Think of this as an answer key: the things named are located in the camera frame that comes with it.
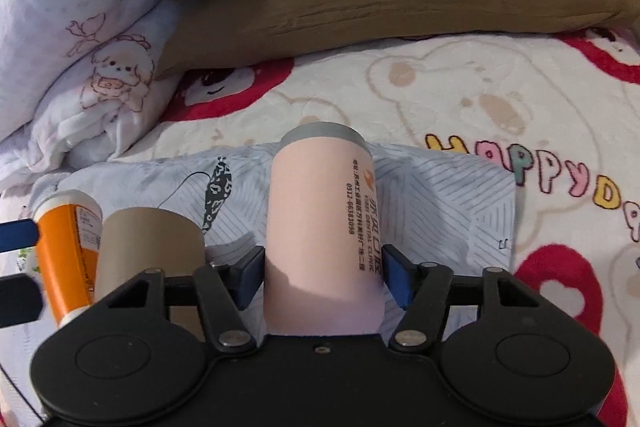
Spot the white cartoon paper cup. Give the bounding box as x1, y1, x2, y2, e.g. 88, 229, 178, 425
16, 247, 40, 277

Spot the light blue striped cloth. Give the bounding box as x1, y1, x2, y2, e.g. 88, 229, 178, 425
0, 140, 518, 353

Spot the brown paper cup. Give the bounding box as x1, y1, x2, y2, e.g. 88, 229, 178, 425
93, 207, 208, 343

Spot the orange white paper cup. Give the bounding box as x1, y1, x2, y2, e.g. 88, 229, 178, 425
34, 190, 103, 326

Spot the pink cup grey rim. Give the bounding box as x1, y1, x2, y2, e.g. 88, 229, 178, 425
264, 121, 385, 336

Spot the brown pillow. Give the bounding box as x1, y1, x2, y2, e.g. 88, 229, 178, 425
156, 0, 639, 78

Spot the lower lilac folded quilt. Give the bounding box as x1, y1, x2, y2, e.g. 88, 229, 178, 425
1, 0, 184, 191

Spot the cartoon bear bed sheet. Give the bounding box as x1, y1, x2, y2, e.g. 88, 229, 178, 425
0, 26, 640, 427

